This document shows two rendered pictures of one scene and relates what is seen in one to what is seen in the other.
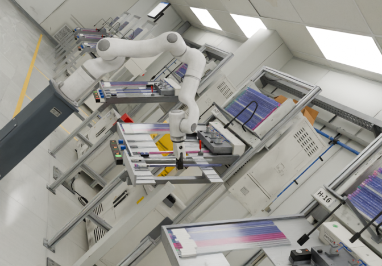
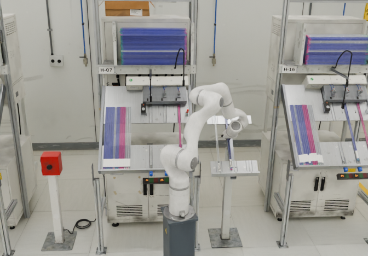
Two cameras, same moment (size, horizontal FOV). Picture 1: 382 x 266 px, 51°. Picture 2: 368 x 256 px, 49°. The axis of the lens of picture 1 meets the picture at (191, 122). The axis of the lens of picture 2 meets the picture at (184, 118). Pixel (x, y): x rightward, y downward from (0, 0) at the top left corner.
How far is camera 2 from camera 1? 3.15 m
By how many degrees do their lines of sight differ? 70
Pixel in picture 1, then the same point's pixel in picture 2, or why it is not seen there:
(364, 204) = (317, 60)
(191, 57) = (224, 94)
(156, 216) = not seen: hidden behind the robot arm
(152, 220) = not seen: hidden behind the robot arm
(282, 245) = (312, 110)
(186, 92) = (234, 112)
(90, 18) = not seen: outside the picture
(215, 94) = (9, 42)
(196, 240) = (310, 151)
